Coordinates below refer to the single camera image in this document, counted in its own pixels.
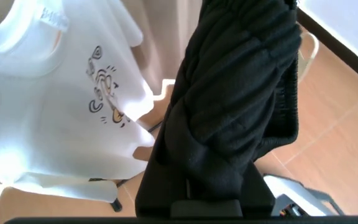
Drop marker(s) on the black garment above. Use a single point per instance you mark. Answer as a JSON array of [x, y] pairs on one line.
[[228, 93]]

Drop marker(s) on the white printed t-shirt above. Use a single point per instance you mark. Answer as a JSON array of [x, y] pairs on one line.
[[57, 109]]

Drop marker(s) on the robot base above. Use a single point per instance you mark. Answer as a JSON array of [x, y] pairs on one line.
[[300, 196]]

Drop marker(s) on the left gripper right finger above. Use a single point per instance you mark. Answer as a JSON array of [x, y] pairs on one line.
[[256, 193]]

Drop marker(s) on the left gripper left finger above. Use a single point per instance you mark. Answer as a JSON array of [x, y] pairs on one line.
[[157, 189]]

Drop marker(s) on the white laundry basket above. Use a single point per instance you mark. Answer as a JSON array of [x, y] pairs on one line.
[[308, 56]]

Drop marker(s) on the beige curtain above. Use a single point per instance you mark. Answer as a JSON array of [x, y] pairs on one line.
[[160, 40]]

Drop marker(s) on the black clothes rack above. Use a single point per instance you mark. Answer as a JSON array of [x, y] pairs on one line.
[[117, 205]]

